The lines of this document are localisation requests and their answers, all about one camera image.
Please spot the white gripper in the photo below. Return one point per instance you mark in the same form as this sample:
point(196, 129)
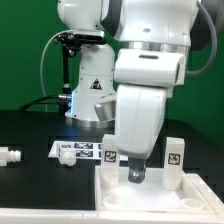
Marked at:
point(138, 120)

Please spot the white square table top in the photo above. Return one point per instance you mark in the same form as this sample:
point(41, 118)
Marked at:
point(115, 192)

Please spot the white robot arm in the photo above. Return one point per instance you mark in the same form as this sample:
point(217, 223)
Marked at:
point(156, 36)

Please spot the white sheet with tags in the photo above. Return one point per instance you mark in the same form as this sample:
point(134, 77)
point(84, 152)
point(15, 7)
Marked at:
point(83, 150)

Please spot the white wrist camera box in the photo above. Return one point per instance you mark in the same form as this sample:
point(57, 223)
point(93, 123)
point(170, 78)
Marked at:
point(150, 68)

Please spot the white L-shaped obstacle wall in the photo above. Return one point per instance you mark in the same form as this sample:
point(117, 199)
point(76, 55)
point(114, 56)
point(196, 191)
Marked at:
point(39, 216)

